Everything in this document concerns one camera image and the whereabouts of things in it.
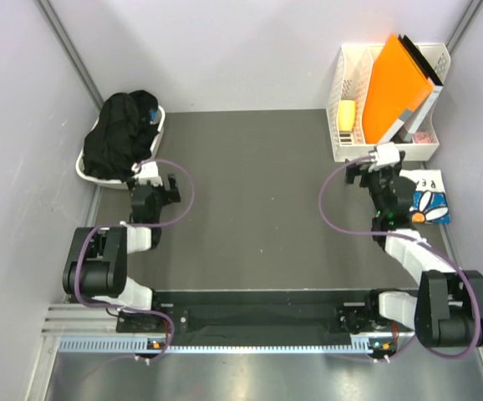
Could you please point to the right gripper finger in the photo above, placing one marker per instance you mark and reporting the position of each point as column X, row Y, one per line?
column 365, row 179
column 351, row 172

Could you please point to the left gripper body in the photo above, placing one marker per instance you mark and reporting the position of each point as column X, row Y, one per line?
column 160, row 193

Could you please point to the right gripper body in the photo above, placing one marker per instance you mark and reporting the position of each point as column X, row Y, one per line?
column 379, row 181

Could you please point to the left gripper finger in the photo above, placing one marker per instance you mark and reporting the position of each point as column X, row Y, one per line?
column 172, row 197
column 172, row 181

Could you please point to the black daisy print t-shirt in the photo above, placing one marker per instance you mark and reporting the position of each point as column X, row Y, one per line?
column 122, row 137

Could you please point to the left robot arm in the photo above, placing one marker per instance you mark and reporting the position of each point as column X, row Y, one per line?
column 100, row 261

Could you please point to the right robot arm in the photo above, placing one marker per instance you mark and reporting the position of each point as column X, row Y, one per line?
column 447, row 310

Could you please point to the folded white daisy t-shirt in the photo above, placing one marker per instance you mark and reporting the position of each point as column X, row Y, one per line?
column 430, row 204

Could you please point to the yellow sponge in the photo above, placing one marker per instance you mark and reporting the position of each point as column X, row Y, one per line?
column 346, row 115

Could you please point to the pink small item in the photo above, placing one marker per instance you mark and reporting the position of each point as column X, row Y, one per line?
column 422, row 137

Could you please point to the white file organizer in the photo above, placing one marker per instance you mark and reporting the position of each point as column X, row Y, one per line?
column 351, row 81

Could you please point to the white grey binder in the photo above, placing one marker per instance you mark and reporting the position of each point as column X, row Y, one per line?
column 409, row 122

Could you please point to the dark grey table mat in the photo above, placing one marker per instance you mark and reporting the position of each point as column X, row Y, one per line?
column 262, row 207

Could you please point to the orange folder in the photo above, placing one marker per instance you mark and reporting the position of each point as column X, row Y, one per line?
column 397, row 87

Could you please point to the black folder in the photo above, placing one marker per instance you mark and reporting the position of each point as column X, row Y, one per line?
column 420, row 61

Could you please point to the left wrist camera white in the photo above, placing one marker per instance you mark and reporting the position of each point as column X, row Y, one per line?
column 148, row 174

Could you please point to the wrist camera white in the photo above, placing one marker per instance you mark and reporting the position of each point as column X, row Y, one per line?
column 384, row 155
column 148, row 174

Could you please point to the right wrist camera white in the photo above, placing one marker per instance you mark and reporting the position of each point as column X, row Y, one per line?
column 384, row 155

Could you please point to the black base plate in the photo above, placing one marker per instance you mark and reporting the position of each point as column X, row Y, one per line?
column 268, row 317

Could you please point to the aluminium frame rail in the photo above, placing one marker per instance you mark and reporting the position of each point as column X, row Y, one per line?
column 66, row 319

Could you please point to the grey cable duct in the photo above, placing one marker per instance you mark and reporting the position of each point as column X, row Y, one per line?
column 146, row 346

